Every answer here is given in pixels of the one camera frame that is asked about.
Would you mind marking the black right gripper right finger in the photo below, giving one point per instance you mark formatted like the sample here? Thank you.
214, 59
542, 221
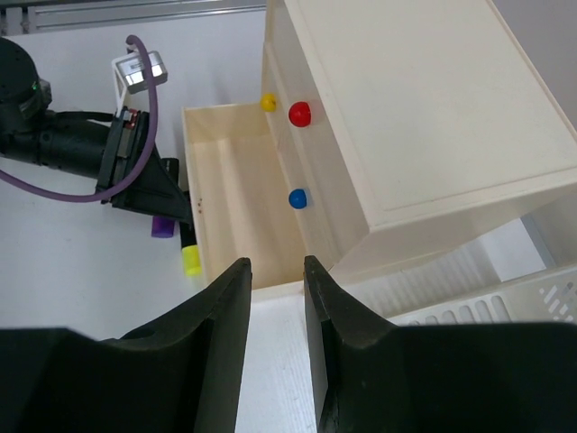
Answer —
370, 375

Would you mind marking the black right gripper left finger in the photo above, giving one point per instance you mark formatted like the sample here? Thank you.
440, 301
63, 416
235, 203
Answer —
180, 372

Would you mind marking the purple highlighter marker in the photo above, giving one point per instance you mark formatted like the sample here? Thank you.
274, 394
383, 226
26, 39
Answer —
162, 227

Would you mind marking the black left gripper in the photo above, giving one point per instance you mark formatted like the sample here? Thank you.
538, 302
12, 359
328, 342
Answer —
106, 148

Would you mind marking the white file organizer rack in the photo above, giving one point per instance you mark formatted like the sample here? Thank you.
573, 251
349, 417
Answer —
522, 271

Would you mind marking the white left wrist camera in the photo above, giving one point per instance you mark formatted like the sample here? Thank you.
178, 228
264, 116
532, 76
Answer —
128, 75

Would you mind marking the cream drawer cabinet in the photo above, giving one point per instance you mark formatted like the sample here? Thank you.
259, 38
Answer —
388, 133

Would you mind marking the yellow highlighter marker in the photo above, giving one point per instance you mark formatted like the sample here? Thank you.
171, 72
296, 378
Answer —
189, 248

